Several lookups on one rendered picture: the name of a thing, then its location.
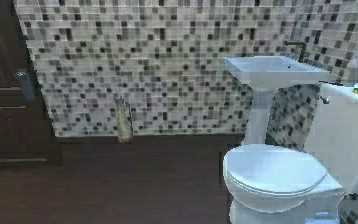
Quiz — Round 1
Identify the clear soap bottle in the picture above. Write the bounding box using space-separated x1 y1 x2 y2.
346 51 358 87

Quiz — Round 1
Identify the grey door handle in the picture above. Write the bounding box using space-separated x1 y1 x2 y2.
14 68 37 102

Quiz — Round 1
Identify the dark bronze faucet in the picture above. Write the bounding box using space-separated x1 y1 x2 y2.
283 40 308 64

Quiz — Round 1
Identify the white toilet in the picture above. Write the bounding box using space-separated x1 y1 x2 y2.
222 82 358 224

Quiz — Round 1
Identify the dark brown room door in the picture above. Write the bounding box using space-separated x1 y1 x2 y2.
0 0 62 169

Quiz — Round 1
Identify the white pedestal sink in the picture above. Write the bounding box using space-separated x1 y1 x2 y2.
222 55 330 146

